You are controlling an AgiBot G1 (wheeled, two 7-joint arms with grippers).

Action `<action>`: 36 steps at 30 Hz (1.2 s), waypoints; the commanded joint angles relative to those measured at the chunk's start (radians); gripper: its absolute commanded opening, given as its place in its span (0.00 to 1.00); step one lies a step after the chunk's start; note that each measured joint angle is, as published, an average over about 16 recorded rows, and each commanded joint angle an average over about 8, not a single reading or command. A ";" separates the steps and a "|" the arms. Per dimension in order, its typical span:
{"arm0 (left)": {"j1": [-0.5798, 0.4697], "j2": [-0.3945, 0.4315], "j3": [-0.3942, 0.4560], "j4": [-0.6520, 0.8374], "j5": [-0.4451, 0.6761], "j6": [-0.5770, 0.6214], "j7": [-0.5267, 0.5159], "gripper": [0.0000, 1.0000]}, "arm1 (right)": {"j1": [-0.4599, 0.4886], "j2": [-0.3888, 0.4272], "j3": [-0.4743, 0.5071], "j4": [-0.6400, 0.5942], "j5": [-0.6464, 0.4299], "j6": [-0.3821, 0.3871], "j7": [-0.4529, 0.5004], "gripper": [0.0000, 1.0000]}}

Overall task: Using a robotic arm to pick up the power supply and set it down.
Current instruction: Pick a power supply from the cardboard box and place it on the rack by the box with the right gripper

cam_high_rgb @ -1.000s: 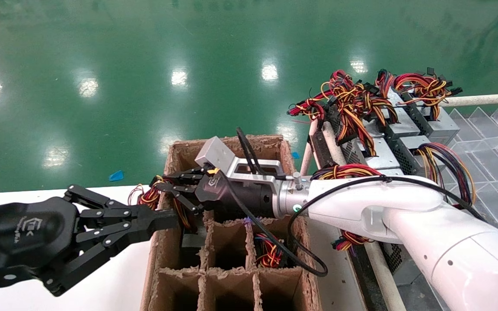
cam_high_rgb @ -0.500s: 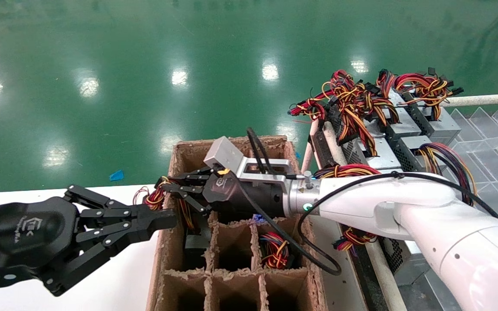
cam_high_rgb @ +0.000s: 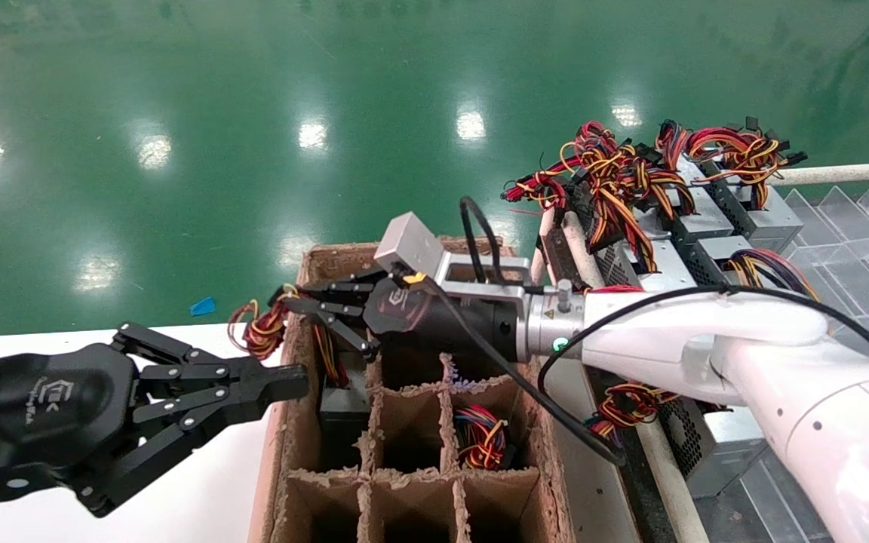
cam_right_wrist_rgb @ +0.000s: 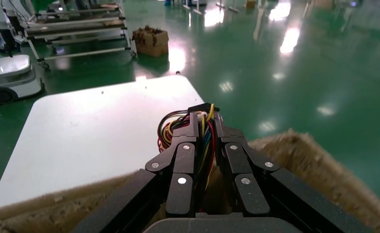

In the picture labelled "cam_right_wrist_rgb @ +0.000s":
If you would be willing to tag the metal roller cart frame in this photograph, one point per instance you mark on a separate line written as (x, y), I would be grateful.
(80, 30)

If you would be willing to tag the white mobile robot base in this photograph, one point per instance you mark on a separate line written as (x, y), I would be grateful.
(13, 69)

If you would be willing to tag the white rounded-corner table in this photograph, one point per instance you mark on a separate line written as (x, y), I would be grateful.
(96, 135)

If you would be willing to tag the brown cardboard box with dividers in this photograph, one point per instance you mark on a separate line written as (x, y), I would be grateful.
(306, 154)

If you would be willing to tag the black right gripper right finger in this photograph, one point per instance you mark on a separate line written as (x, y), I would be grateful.
(238, 160)

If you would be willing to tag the silver power supply fan grille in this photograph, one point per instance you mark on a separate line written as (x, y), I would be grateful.
(206, 144)

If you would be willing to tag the small brown cardboard box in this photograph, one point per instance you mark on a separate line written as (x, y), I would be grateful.
(151, 43)

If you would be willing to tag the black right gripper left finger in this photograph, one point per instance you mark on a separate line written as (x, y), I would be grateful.
(183, 160)

